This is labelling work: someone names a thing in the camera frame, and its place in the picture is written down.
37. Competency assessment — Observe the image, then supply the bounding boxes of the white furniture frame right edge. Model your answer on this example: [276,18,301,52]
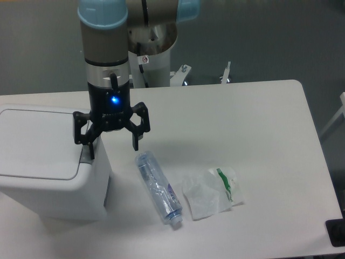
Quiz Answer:
[319,92,344,142]

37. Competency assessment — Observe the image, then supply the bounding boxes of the black device at table corner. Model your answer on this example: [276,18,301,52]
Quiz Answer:
[326,219,344,247]

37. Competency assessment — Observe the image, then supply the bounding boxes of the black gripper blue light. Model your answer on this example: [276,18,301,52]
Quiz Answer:
[72,80,151,160]

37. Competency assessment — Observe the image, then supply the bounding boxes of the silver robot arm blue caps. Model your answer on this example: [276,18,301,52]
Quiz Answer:
[73,1,201,159]

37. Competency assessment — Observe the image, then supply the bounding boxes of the clear plastic bag green print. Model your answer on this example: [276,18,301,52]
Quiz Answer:
[182,166,245,221]

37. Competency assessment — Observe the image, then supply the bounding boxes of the crushed clear plastic bottle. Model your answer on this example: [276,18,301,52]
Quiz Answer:
[135,151,183,230]

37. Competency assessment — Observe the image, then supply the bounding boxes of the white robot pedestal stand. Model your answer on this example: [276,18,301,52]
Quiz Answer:
[127,23,232,89]

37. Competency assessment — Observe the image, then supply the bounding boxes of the black cable on pedestal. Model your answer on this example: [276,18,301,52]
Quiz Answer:
[136,42,149,88]

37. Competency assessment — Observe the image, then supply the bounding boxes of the white push-lid trash can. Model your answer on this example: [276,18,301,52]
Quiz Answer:
[1,104,112,221]

